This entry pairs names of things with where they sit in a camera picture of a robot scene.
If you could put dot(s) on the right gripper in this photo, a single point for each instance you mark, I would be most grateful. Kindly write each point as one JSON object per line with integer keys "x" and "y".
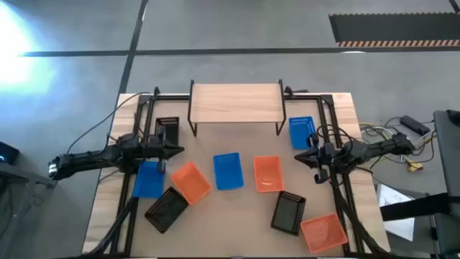
{"x": 327, "y": 156}

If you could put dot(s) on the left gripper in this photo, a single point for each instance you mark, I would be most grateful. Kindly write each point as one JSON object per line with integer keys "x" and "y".
{"x": 151, "y": 148}

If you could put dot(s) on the black plastic basket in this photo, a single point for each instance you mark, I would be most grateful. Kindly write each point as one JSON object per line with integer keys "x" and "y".
{"x": 288, "y": 213}
{"x": 166, "y": 209}
{"x": 172, "y": 131}

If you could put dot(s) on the blue plastic basket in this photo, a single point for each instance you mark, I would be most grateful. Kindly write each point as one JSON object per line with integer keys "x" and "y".
{"x": 228, "y": 171}
{"x": 147, "y": 183}
{"x": 300, "y": 131}

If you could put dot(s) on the orange plastic basket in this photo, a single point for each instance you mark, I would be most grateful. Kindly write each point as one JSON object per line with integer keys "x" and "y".
{"x": 191, "y": 182}
{"x": 268, "y": 174}
{"x": 323, "y": 233}

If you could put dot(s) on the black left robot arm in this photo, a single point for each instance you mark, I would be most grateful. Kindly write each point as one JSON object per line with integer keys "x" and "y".
{"x": 93, "y": 158}

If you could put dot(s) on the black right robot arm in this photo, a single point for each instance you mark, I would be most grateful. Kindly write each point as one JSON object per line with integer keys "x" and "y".
{"x": 377, "y": 147}

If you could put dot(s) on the wooden shelf black metal legs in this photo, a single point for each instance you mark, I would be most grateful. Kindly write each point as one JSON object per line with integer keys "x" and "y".
{"x": 237, "y": 102}

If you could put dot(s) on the black power adapter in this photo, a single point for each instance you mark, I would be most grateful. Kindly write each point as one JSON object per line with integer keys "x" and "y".
{"x": 415, "y": 125}

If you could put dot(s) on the white paper sheet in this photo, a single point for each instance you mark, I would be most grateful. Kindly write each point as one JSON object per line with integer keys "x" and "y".
{"x": 395, "y": 226}

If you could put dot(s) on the grey metal cart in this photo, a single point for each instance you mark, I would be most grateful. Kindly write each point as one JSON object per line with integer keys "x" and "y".
{"x": 449, "y": 151}

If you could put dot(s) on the grey metal stand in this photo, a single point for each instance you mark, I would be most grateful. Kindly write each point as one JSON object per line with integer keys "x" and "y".
{"x": 21, "y": 176}

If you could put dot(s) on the black hazard-striped floor mat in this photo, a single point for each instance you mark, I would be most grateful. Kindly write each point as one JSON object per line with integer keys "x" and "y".
{"x": 395, "y": 27}

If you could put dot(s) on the black device blue light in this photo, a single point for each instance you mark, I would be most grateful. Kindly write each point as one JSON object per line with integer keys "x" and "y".
{"x": 8, "y": 153}

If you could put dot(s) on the black aluminium table frame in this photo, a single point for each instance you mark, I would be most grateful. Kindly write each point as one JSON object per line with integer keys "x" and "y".
{"x": 169, "y": 97}

